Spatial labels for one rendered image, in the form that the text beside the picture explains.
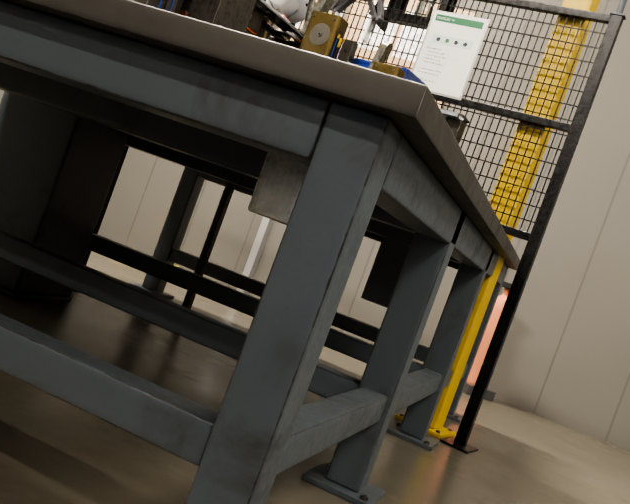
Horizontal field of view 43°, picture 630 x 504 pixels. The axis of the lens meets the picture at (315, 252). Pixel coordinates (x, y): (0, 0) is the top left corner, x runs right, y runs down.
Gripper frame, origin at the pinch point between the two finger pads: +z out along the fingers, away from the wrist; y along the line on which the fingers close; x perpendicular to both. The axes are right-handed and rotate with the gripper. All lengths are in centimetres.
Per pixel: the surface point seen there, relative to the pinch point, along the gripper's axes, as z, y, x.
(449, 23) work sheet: -28, 7, 54
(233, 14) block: 26, 21, -82
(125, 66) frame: 52, 50, -136
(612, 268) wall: 22, 62, 251
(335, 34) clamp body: 14, 22, -43
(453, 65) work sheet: -13, 14, 54
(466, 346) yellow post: 81, 53, 59
